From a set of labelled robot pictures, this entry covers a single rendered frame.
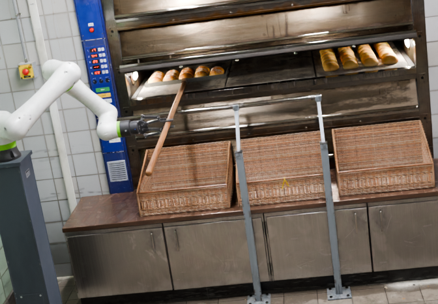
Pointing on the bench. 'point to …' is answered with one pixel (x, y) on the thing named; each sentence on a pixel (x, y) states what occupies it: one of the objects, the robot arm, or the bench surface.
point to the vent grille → (117, 171)
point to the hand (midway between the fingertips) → (167, 123)
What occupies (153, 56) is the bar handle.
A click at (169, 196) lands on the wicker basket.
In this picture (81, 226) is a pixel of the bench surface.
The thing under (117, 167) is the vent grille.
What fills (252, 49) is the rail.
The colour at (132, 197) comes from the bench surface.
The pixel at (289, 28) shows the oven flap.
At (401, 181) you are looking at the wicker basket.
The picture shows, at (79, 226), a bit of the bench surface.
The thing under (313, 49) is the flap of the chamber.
